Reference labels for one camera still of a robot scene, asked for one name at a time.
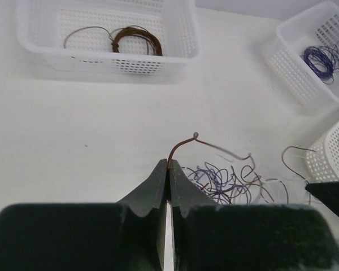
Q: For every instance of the white round-hole basket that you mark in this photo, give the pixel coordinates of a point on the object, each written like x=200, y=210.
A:
x=322, y=159

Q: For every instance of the white rectangular basket left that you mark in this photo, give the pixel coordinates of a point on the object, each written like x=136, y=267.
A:
x=132, y=37

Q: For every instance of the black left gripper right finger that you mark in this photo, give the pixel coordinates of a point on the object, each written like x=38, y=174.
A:
x=211, y=236

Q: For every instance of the white rectangular basket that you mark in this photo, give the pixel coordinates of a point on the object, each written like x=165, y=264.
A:
x=306, y=57
x=132, y=37

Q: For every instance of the white rectangular basket right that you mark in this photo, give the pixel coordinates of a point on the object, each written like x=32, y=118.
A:
x=306, y=57

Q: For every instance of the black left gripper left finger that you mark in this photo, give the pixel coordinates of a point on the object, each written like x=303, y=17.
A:
x=125, y=235

